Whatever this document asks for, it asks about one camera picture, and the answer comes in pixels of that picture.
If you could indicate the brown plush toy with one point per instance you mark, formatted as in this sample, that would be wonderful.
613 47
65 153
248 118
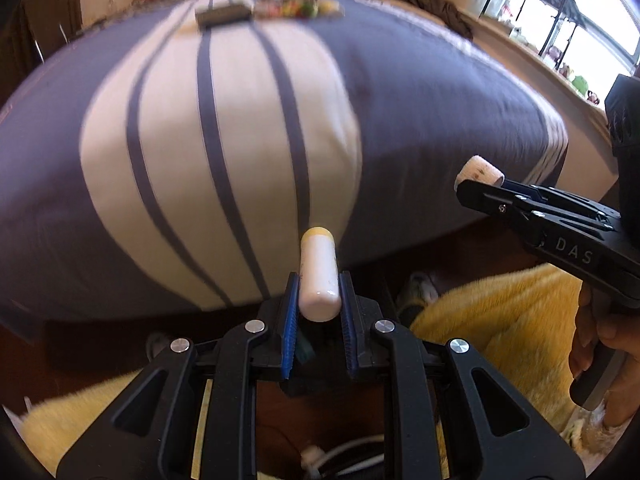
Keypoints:
593 98

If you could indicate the metal chair frame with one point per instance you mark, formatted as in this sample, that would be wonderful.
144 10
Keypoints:
50 40

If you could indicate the yellow fluffy blanket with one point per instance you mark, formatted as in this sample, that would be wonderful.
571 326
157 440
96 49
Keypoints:
500 340

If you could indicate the small white paper roll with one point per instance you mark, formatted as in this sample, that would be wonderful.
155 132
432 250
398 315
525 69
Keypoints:
482 172

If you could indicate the blue and white striped duvet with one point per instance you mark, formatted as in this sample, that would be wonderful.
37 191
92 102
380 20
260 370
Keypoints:
225 160

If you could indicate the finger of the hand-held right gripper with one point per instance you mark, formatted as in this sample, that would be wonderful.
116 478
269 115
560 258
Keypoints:
500 207
550 194

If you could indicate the dark pink plush toy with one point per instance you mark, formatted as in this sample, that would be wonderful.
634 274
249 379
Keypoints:
554 52

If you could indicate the grey slipper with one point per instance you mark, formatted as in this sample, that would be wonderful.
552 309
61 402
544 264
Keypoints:
420 292

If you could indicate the pile of colourful packets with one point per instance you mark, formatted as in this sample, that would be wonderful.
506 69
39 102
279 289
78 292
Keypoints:
295 6

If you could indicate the white tube with yellow cap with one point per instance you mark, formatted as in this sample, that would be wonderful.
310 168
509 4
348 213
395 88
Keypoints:
317 280

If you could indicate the person's right hand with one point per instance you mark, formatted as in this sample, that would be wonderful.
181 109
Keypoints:
622 360

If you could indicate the green plush toy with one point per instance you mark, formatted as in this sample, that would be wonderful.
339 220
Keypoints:
580 83

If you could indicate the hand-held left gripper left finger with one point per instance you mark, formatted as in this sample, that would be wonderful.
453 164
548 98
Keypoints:
290 332

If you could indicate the small dark box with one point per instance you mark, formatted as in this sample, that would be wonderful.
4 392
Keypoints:
222 15

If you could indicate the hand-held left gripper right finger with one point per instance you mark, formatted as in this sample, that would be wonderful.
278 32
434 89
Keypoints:
350 332

